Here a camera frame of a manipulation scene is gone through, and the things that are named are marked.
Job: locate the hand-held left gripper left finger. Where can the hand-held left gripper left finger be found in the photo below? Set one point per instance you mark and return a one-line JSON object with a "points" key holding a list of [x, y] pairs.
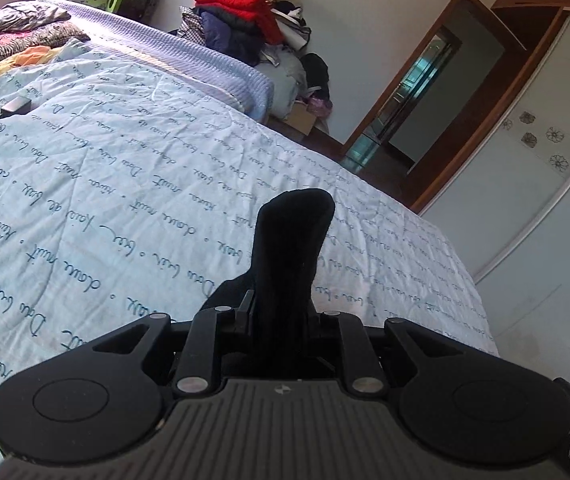
{"points": [[245, 312]]}

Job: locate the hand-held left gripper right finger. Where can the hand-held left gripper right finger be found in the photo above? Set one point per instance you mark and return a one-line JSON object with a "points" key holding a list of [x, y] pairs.
{"points": [[330, 325]]}

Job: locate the black pants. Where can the black pants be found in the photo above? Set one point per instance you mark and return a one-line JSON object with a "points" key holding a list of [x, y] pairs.
{"points": [[290, 240]]}

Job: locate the white script-printed quilt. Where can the white script-printed quilt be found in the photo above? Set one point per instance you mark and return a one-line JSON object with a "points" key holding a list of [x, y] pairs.
{"points": [[90, 200]]}

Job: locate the cardboard box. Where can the cardboard box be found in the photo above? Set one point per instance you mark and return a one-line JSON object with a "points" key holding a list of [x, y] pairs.
{"points": [[301, 119]]}

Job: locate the purple plastic bag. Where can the purple plastic bag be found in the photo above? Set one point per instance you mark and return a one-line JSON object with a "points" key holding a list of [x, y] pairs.
{"points": [[321, 106]]}

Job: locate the light grey bundled bedding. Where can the light grey bundled bedding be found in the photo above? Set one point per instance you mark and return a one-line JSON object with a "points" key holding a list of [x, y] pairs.
{"points": [[282, 85]]}

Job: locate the black backpack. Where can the black backpack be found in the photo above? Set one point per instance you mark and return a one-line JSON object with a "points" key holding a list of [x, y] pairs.
{"points": [[317, 72]]}

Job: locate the white flower-print wardrobe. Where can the white flower-print wardrobe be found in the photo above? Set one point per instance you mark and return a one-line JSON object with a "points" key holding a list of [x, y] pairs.
{"points": [[530, 160]]}

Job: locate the lavender waffle blanket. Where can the lavender waffle blanket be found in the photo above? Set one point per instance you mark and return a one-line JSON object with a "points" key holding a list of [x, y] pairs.
{"points": [[165, 55]]}

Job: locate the red padded jacket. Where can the red padded jacket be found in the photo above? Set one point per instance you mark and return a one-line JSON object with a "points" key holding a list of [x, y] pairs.
{"points": [[237, 5]]}

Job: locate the small black power adapter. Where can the small black power adapter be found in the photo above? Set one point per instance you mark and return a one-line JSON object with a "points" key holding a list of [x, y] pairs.
{"points": [[16, 106]]}

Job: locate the orange and yellow cloth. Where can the orange and yellow cloth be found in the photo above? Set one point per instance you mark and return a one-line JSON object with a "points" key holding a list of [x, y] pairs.
{"points": [[10, 62]]}

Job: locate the patterned pillows and blankets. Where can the patterned pillows and blankets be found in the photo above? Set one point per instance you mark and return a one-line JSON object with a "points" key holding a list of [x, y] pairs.
{"points": [[20, 40]]}

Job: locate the wooden door frame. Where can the wooden door frame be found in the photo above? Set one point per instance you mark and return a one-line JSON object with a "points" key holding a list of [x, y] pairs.
{"points": [[415, 80]]}

